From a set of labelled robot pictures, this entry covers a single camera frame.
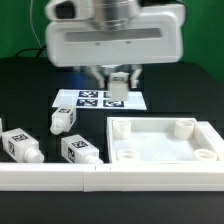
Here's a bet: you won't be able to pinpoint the black cables in background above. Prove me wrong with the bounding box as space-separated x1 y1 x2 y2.
14 46 48 58

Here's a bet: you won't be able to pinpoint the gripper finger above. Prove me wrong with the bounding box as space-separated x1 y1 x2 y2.
90 66 105 88
130 65 142 88

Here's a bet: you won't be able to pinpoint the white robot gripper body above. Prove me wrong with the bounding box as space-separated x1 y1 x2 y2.
46 3 186 67

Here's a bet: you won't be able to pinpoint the white sheet with AprilTags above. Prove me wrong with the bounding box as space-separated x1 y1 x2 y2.
53 89 147 110

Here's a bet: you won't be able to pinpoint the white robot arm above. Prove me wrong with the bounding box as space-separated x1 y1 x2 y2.
45 0 186 87

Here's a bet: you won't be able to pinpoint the white square table top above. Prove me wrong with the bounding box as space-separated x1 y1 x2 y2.
107 117 224 163

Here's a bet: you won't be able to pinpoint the white L-shaped obstacle fence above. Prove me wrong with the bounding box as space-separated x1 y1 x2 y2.
0 120 224 193

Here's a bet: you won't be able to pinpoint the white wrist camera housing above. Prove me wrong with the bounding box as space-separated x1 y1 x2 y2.
45 0 94 21

